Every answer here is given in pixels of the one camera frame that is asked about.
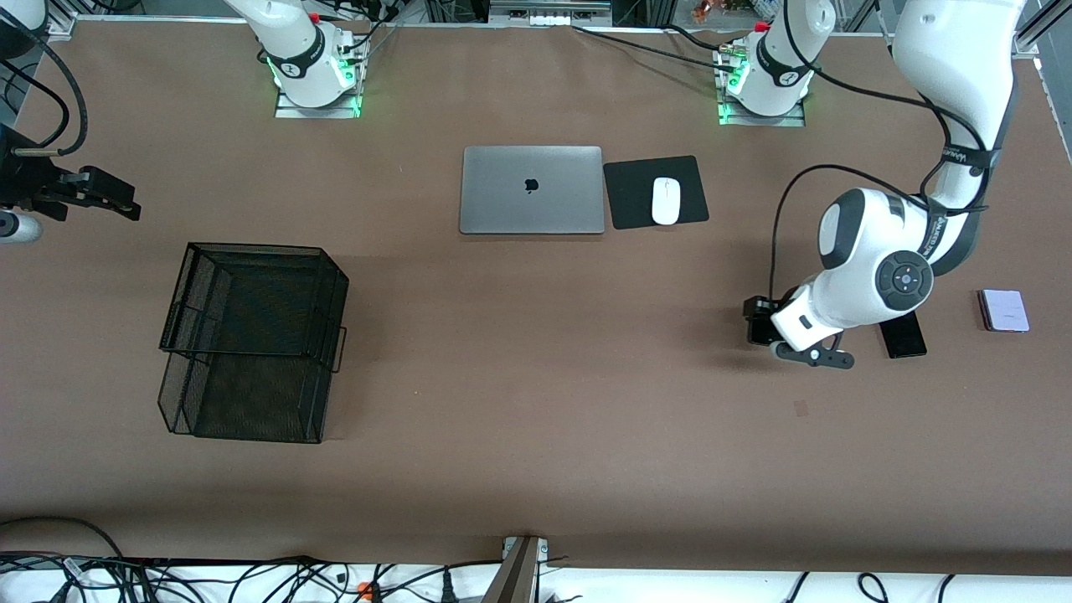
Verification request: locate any long black smartphone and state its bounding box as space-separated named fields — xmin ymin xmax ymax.
xmin=879 ymin=312 xmax=929 ymax=360

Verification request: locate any lavender flip phone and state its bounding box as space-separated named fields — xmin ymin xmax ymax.
xmin=977 ymin=289 xmax=1031 ymax=333

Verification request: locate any white computer mouse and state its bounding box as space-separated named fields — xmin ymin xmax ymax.
xmin=652 ymin=177 xmax=682 ymax=226

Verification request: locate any black mouse pad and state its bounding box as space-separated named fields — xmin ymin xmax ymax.
xmin=603 ymin=155 xmax=711 ymax=231

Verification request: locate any black mesh two-tier tray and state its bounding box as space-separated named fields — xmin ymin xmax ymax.
xmin=157 ymin=242 xmax=349 ymax=445

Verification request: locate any silver closed laptop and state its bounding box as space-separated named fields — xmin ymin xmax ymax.
xmin=459 ymin=146 xmax=606 ymax=235

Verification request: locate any grey power strip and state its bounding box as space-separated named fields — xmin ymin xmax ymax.
xmin=488 ymin=0 xmax=614 ymax=28

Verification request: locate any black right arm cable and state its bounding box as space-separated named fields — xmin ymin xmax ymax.
xmin=0 ymin=29 xmax=90 ymax=160

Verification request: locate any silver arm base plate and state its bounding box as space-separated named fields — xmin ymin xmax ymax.
xmin=275 ymin=84 xmax=363 ymax=120
xmin=718 ymin=94 xmax=807 ymax=128

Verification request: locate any black table cable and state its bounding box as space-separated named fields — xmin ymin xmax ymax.
xmin=572 ymin=25 xmax=728 ymax=68
xmin=666 ymin=23 xmax=734 ymax=51

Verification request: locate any black base cable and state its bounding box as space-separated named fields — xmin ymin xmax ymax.
xmin=335 ymin=0 xmax=405 ymax=64

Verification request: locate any metal table edge bracket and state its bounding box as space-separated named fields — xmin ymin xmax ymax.
xmin=482 ymin=536 xmax=550 ymax=603

